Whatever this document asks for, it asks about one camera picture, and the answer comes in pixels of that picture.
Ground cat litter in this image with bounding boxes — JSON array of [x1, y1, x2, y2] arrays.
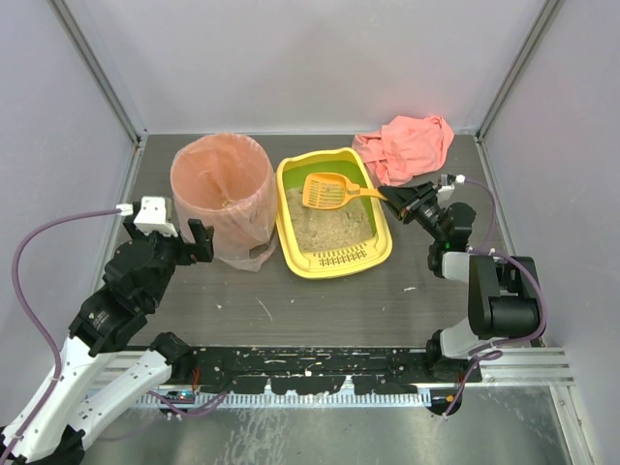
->
[[286, 188, 373, 253]]

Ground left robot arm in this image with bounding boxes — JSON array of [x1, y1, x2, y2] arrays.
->
[[1, 219, 214, 464]]

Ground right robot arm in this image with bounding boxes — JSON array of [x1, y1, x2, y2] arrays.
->
[[379, 175, 546, 379]]

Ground bin with pink bag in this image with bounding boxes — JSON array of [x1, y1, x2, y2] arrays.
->
[[170, 133, 278, 272]]

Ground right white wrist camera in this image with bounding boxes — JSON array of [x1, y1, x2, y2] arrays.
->
[[435, 173, 466, 202]]

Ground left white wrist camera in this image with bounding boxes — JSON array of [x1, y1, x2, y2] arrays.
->
[[116, 196, 178, 238]]

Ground orange litter scoop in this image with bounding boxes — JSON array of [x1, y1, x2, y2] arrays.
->
[[302, 172, 387, 210]]

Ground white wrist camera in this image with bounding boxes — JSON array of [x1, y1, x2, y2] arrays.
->
[[116, 196, 178, 238], [435, 173, 466, 202]]

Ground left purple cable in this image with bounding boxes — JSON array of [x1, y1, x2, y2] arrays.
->
[[0, 206, 229, 451]]

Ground yellow green litter box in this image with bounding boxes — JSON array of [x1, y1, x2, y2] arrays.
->
[[276, 147, 392, 279]]

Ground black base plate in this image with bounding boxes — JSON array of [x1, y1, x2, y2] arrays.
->
[[168, 346, 470, 395]]

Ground slotted cable duct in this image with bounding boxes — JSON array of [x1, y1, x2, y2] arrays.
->
[[70, 390, 433, 409]]

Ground pink cloth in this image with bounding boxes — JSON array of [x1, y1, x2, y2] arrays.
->
[[352, 116, 454, 186]]

